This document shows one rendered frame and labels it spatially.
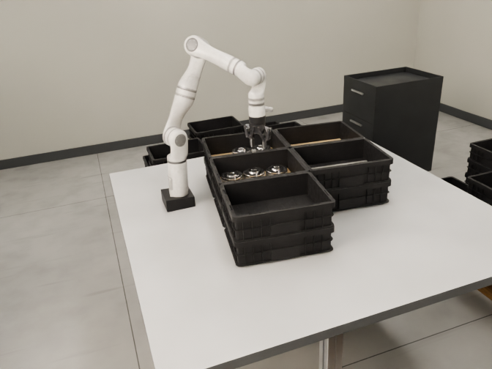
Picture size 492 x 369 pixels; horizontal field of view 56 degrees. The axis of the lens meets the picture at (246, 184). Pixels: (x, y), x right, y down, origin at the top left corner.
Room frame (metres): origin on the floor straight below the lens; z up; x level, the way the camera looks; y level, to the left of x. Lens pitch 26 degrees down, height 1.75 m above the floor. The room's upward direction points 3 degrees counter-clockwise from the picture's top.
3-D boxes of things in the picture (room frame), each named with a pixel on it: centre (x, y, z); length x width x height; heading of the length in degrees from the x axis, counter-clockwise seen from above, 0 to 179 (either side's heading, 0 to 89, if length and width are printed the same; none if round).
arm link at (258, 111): (1.99, -0.08, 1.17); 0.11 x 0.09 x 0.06; 146
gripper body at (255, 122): (1.98, -0.07, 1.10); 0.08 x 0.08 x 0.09
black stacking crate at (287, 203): (1.63, -0.11, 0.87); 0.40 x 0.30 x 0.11; 101
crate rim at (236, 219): (1.63, -0.11, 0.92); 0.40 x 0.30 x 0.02; 101
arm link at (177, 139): (2.03, 0.32, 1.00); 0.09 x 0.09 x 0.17; 38
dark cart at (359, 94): (3.59, -1.19, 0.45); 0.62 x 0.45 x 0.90; 109
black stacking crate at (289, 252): (1.63, -0.11, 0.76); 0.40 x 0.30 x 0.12; 101
